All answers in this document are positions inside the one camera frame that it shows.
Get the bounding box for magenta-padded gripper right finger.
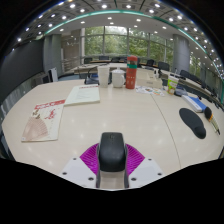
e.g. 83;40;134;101
124;143;165;190

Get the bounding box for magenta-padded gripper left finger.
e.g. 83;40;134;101
59;143;102;190

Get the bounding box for black computer mouse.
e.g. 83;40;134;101
96;131;128;173

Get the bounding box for black mouse pad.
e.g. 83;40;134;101
178;107;207;140

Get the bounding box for red and white fan booklet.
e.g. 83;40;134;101
21;99;66;143

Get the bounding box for white paper document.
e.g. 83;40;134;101
63;84;101;107

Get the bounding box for colourful printed leaflet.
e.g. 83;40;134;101
134;85;166;98

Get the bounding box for black desk microphone console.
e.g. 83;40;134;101
174;87;189;98

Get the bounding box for white cardboard box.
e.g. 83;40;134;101
136;68;163;90

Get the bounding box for blue and white book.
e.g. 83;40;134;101
181;94;208;113

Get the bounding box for white lidded mug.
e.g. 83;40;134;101
110;68;127;89

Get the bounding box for green printed paper cup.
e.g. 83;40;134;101
166;73;180;95

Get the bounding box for plain white paper cup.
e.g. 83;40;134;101
97;65;111;89

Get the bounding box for red bottle with green band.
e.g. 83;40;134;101
125;55;139;90

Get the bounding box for dark office chairs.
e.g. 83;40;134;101
83;55;223;104

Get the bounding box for ceiling lights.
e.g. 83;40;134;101
14;0;223;68

